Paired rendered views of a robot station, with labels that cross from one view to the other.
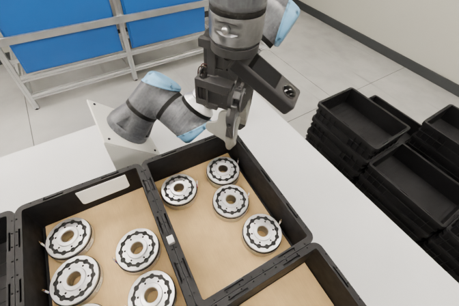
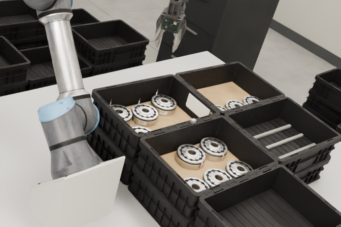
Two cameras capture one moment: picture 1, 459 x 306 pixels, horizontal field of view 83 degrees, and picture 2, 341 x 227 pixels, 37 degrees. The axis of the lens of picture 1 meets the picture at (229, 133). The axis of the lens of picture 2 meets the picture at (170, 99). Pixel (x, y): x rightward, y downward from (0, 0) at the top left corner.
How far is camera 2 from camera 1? 177 cm
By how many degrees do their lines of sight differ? 77
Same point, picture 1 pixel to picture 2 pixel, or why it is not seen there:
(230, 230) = (162, 119)
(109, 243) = (188, 175)
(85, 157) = not seen: outside the picture
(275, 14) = not seen: outside the picture
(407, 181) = (36, 73)
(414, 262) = (144, 72)
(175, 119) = (91, 114)
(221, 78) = (178, 14)
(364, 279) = not seen: hidden behind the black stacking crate
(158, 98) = (79, 111)
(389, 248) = (138, 78)
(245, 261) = (179, 116)
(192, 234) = not seen: hidden behind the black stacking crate
